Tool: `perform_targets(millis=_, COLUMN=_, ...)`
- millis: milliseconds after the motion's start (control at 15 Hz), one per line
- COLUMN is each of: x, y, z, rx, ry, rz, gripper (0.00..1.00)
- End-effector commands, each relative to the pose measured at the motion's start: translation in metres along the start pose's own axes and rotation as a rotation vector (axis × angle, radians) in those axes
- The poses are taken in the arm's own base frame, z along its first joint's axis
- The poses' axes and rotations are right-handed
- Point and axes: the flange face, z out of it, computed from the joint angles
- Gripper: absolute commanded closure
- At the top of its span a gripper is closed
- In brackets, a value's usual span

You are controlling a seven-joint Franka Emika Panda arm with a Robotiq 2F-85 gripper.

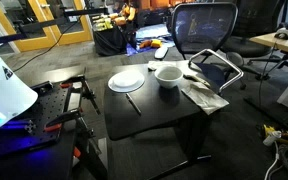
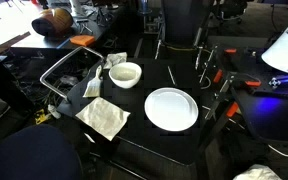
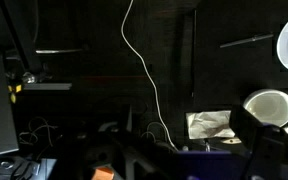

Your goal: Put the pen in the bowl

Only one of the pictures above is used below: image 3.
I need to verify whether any white ceramic bowl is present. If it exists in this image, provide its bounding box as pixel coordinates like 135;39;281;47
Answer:
243;89;288;127

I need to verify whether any crumpled beige paper napkin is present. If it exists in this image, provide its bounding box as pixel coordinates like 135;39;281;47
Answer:
186;110;235;139

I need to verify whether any dark grey pen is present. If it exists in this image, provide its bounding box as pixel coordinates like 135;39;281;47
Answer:
219;33;274;48

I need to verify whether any white cable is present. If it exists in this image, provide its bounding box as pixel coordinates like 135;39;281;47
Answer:
120;0;179;152

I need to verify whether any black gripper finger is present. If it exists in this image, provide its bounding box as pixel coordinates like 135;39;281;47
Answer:
229;105;284;157

